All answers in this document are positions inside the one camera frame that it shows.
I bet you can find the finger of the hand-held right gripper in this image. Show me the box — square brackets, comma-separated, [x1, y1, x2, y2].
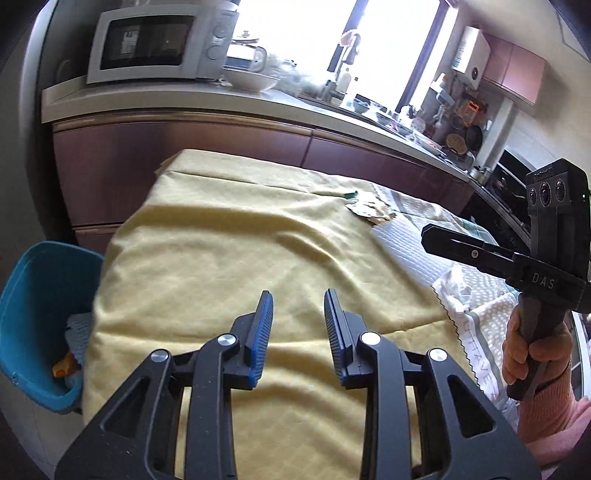
[421, 223, 532, 278]

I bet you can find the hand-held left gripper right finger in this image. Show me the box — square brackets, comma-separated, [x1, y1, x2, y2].
[323, 288, 542, 480]

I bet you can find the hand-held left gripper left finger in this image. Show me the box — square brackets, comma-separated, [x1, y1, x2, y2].
[54, 290, 274, 480]

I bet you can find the white tissue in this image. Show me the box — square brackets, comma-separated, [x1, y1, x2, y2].
[434, 267, 472, 319]

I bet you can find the white dotted paper towel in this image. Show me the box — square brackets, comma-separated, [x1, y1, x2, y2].
[372, 215, 499, 289]

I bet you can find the crinkled silver snack wrapper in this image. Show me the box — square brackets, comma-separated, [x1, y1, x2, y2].
[345, 190, 398, 227]

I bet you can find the white ribbed paper towel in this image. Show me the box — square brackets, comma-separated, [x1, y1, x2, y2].
[67, 313, 95, 367]

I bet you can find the orange peel piece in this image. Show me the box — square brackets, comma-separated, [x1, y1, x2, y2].
[52, 352, 78, 378]

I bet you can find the blue plastic bin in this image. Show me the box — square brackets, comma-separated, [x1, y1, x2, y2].
[0, 241, 105, 413]

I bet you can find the person's right hand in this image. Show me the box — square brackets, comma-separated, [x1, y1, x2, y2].
[502, 314, 573, 385]

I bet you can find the black built-in oven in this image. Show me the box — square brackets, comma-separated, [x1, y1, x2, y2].
[462, 148, 555, 254]

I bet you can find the yellow checkered cloth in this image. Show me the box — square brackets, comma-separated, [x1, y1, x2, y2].
[82, 148, 467, 480]

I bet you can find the white grey printed cloth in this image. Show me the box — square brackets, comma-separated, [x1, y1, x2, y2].
[369, 182, 522, 416]

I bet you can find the hanging frying pan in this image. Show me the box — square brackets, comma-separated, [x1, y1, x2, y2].
[464, 124, 484, 153]

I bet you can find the white water heater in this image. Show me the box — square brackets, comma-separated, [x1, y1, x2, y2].
[451, 26, 490, 90]

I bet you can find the kitchen counter cabinet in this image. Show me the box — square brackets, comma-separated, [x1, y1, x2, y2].
[41, 76, 476, 254]

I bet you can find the metal kitchen faucet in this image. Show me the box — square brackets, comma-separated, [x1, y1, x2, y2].
[330, 32, 362, 100]

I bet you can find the dark framed window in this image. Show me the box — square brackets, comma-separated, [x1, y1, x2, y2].
[231, 0, 458, 112]

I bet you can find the white bowl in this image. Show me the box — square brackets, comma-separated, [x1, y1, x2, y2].
[222, 68, 281, 92]

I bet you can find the electric kettle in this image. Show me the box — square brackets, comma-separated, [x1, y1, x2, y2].
[226, 44, 269, 72]

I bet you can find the grey refrigerator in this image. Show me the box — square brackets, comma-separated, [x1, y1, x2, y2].
[14, 0, 75, 241]

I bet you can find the white microwave oven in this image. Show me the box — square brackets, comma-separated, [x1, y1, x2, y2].
[87, 7, 238, 85]

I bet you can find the pink wall cabinet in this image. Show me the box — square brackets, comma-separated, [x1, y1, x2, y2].
[480, 34, 546, 104]

